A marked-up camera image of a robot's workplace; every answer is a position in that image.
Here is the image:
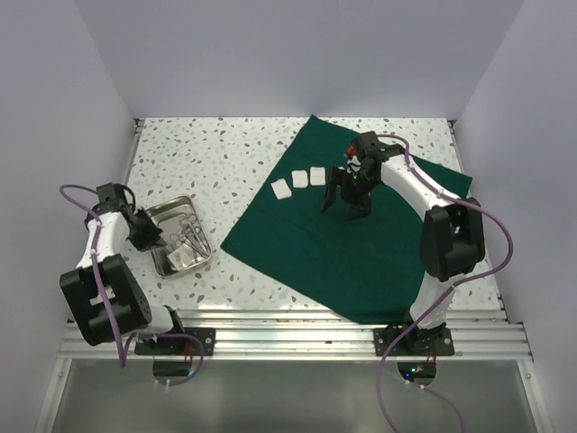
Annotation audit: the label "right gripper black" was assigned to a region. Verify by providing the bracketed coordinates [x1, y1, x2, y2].
[320, 166, 380, 223]

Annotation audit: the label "white sterile packet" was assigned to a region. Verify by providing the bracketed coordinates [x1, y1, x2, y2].
[167, 244, 195, 272]

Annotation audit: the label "large steel surgical scissors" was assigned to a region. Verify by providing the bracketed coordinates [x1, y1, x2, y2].
[182, 215, 211, 254]

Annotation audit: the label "steel scissors medium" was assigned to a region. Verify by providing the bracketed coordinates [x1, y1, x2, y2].
[189, 221, 212, 257]

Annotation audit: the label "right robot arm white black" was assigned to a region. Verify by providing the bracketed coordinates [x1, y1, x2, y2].
[323, 132, 485, 355]

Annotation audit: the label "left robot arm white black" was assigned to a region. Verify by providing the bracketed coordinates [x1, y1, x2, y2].
[60, 183, 188, 355]

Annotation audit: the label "green surgical drape cloth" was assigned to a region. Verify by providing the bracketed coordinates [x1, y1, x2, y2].
[221, 117, 472, 328]

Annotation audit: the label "stainless steel instrument tray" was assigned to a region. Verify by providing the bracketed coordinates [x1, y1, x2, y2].
[146, 195, 212, 278]

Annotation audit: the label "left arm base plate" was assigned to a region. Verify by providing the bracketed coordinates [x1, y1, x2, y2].
[133, 327, 216, 356]

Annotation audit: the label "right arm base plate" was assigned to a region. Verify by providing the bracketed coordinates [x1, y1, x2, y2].
[372, 324, 455, 356]

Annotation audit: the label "aluminium rail frame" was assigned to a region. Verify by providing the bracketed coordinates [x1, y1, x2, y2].
[58, 309, 536, 362]

